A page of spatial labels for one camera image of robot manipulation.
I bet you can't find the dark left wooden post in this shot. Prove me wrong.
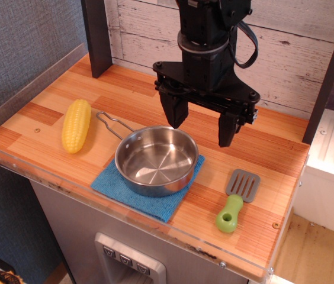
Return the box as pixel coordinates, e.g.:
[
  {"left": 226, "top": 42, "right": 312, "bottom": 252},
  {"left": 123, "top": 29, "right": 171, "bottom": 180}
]
[{"left": 81, "top": 0, "right": 113, "bottom": 78}]

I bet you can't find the dark right wooden post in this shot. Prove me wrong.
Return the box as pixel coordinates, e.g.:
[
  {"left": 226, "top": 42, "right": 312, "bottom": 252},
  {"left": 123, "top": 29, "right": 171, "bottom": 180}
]
[{"left": 302, "top": 51, "right": 334, "bottom": 144}]

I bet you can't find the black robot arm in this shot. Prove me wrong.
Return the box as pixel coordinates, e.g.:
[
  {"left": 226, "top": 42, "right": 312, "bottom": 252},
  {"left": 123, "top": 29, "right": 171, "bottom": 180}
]
[{"left": 153, "top": 1, "right": 260, "bottom": 147}]

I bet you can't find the white toy sink unit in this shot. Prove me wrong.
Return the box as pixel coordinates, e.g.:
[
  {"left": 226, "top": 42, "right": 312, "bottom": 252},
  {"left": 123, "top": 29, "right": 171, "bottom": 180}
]
[{"left": 293, "top": 43, "right": 334, "bottom": 237}]

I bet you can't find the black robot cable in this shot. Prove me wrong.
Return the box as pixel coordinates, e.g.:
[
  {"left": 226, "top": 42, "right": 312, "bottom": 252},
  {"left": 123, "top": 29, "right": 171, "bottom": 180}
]
[{"left": 227, "top": 22, "right": 259, "bottom": 70}]

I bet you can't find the blue knitted cloth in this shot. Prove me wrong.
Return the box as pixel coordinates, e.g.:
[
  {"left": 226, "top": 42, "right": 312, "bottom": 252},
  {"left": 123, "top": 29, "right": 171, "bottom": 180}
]
[{"left": 91, "top": 155, "right": 205, "bottom": 222}]

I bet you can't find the grey spatula green handle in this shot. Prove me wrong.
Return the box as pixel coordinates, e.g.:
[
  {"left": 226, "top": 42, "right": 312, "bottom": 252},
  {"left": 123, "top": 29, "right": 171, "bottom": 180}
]
[{"left": 216, "top": 169, "right": 261, "bottom": 233}]

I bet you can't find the grey toy fridge dispenser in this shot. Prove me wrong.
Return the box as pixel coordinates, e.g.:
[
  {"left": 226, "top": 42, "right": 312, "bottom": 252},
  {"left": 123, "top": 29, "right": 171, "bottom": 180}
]
[{"left": 95, "top": 233, "right": 167, "bottom": 283}]

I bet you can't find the dark wooden post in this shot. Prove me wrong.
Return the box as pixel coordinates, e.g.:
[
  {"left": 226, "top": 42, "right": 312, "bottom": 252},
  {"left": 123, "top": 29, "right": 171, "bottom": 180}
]
[
  {"left": 302, "top": 51, "right": 334, "bottom": 144},
  {"left": 81, "top": 0, "right": 113, "bottom": 78}
]

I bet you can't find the yellow plastic corn cob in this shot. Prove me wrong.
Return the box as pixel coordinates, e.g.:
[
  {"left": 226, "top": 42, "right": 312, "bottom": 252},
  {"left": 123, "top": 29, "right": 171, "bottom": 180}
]
[{"left": 62, "top": 99, "right": 91, "bottom": 154}]

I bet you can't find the stainless steel pot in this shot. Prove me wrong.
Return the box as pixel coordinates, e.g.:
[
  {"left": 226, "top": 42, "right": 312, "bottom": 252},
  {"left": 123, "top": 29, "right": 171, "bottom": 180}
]
[{"left": 96, "top": 111, "right": 199, "bottom": 198}]

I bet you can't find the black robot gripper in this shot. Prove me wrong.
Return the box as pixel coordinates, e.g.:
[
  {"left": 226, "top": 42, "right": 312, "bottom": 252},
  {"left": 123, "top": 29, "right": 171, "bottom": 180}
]
[{"left": 153, "top": 51, "right": 260, "bottom": 147}]

